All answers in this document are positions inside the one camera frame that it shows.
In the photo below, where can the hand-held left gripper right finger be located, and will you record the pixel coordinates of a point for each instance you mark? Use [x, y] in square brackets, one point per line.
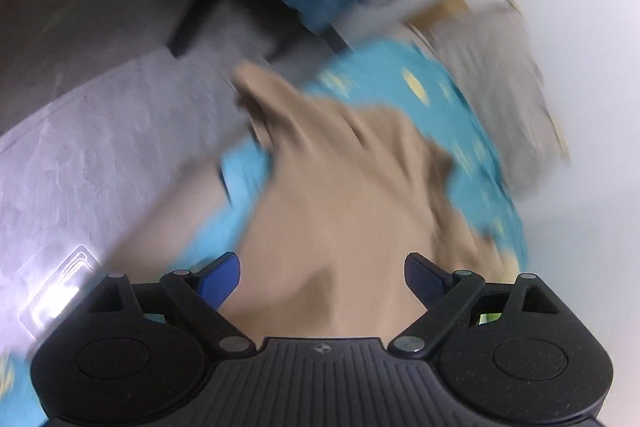
[424, 279]

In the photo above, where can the tan garment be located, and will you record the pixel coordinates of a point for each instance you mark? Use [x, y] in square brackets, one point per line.
[340, 207]

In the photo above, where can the clear plastic package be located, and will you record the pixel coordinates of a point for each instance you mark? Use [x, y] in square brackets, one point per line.
[60, 289]

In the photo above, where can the turquoise cloth with yellow print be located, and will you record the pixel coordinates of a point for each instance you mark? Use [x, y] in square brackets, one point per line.
[450, 107]

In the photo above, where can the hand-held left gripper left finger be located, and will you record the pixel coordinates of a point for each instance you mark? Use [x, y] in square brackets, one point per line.
[220, 281]

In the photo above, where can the brown cardboard box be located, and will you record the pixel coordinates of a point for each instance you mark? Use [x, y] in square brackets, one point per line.
[445, 7]

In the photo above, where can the grey garment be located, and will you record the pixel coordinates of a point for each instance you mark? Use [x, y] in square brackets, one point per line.
[500, 97]

